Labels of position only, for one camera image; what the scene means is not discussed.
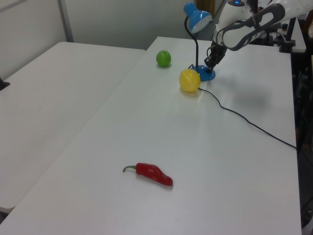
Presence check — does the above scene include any yellow striped toy melon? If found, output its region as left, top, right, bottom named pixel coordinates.
left=179, top=69, right=201, bottom=93

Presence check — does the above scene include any green toy apple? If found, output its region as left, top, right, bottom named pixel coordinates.
left=156, top=49, right=172, bottom=68

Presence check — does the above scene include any black pole with table clamp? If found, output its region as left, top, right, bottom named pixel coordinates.
left=0, top=76, right=11, bottom=91

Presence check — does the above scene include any grey metal frame post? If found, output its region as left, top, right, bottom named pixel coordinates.
left=57, top=0, right=74, bottom=43

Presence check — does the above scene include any blue gooseneck desk lamp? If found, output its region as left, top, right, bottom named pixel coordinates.
left=183, top=1, right=217, bottom=82

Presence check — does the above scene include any black camera stand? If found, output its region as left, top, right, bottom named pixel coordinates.
left=279, top=17, right=297, bottom=53

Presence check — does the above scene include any brown wooden panel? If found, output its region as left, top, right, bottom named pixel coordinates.
left=196, top=0, right=216, bottom=19

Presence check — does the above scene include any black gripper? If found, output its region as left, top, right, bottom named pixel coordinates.
left=206, top=43, right=227, bottom=73

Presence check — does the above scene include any thin black lamp cable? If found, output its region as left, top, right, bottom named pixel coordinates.
left=187, top=64, right=298, bottom=149

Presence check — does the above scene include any red toy chili pepper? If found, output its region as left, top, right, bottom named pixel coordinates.
left=122, top=162, right=174, bottom=187

